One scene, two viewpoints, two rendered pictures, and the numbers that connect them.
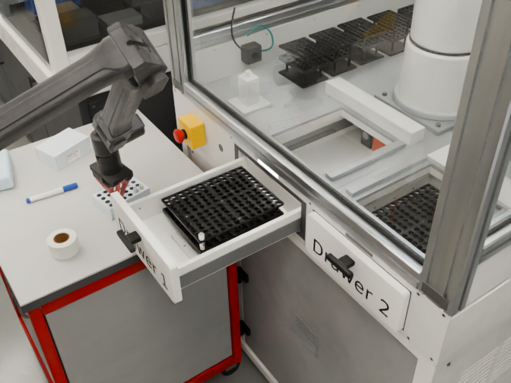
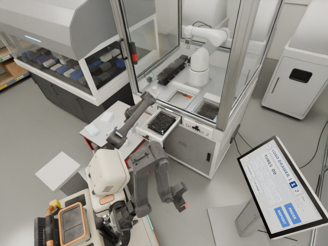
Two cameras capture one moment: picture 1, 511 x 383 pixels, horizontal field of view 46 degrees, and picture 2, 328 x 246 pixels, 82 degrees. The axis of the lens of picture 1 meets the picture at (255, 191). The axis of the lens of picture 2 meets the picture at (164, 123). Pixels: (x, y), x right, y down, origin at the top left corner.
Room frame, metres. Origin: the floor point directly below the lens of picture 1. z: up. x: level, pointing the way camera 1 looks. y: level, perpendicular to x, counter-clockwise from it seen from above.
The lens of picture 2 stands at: (-0.10, 0.42, 2.20)
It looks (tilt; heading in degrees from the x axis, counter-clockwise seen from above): 48 degrees down; 343
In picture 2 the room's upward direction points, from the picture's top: 6 degrees counter-clockwise
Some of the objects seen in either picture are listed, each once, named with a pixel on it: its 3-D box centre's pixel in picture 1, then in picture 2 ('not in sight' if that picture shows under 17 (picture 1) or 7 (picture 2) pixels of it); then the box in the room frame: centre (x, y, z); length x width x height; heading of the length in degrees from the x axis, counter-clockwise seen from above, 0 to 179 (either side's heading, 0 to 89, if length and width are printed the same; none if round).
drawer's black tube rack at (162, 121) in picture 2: (223, 211); (161, 123); (1.06, 0.08, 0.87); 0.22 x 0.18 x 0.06; 124
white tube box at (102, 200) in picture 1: (122, 197); (131, 126); (1.23, 0.35, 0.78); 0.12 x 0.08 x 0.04; 134
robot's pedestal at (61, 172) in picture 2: not in sight; (75, 187); (1.04, 1.08, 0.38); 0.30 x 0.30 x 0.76; 34
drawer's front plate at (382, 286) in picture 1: (352, 268); (197, 128); (0.87, -0.20, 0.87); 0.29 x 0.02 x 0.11; 34
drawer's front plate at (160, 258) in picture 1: (144, 245); (149, 137); (0.95, 0.24, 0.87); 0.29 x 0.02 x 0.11; 34
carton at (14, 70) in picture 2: not in sight; (15, 65); (4.44, 2.12, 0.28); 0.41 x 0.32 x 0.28; 124
